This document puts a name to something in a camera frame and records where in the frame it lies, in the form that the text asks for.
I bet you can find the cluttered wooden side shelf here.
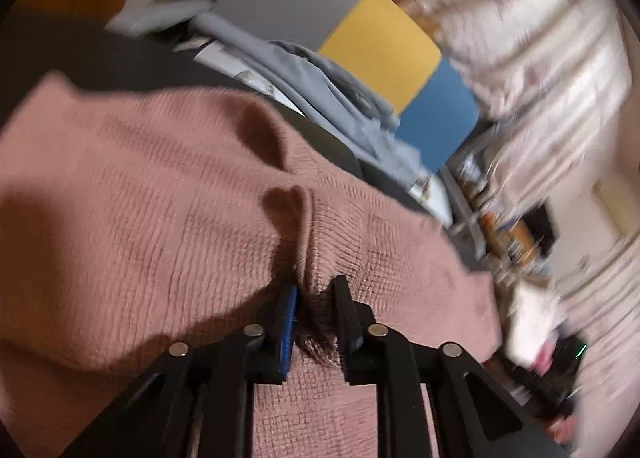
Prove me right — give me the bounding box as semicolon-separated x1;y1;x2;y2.
460;158;556;283

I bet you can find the light grey-blue garment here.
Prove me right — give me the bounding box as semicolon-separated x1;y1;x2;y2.
192;12;426;189

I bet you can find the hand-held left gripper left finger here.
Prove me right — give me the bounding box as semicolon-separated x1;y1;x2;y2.
65;283;301;458

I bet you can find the grey yellow blue chair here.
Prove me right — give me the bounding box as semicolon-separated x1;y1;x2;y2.
105;0;488;263

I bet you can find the black monitor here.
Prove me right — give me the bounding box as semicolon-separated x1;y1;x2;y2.
520;205;557;249

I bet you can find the pink knitted sweater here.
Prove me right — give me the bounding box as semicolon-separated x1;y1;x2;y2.
0;70;506;458

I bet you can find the floral striped curtain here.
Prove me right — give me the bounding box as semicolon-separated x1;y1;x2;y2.
390;0;636;219

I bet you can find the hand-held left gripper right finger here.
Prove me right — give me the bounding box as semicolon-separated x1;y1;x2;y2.
332;275;571;458

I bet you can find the person's right hand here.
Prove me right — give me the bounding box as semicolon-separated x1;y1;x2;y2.
530;340;558;376

